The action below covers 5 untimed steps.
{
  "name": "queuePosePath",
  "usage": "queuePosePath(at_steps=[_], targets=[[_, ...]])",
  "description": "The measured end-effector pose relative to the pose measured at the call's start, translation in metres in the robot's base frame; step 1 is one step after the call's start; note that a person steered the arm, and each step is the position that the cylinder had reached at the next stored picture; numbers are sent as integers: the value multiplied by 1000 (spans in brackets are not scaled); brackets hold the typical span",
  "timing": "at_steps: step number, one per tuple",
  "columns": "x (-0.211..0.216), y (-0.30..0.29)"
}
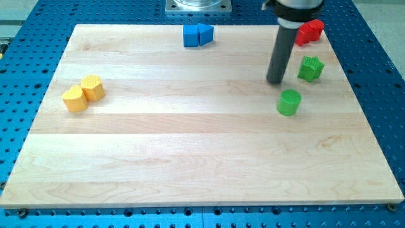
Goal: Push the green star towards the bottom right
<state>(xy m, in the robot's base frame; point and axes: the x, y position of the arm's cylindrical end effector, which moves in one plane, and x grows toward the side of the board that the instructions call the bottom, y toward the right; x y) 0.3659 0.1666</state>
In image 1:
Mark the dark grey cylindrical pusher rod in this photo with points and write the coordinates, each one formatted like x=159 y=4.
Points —
x=280 y=56

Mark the green star block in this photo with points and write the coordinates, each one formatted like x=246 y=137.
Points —
x=310 y=68

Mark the green cylinder block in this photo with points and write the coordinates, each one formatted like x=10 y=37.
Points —
x=289 y=102

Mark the red block left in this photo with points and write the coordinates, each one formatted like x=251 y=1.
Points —
x=303 y=35

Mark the red block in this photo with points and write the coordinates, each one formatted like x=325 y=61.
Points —
x=303 y=35
x=316 y=27

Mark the red block right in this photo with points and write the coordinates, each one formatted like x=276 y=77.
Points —
x=316 y=27

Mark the blue triangle block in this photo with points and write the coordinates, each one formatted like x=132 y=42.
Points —
x=206 y=33

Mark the blue cube block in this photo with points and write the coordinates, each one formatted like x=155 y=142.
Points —
x=190 y=36

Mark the wooden board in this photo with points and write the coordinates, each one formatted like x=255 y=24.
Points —
x=196 y=126

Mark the yellow hexagon block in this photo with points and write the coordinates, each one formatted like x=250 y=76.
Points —
x=92 y=87

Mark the yellow heart block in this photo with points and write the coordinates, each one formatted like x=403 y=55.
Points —
x=74 y=99

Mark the blue perforated table plate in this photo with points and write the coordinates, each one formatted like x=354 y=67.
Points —
x=33 y=55

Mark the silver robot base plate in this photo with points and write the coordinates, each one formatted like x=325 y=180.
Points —
x=198 y=5

